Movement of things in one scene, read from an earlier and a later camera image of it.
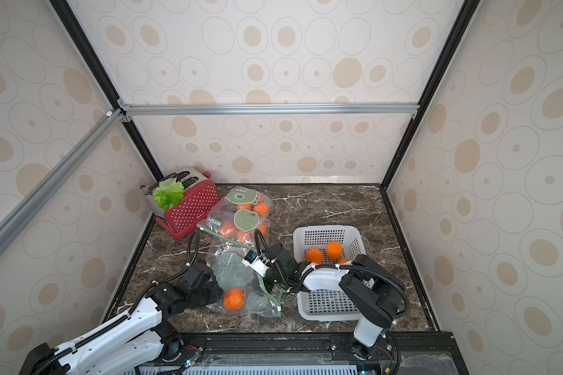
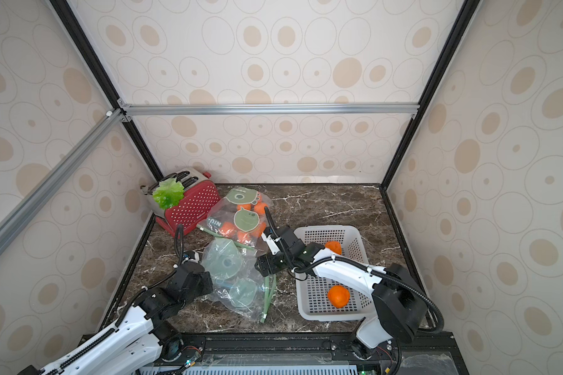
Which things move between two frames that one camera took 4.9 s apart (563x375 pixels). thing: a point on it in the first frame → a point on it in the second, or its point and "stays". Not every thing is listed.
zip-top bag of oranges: [238, 214] stays
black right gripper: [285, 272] → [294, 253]
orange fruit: [334, 250] stays
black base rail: [407, 353] stays
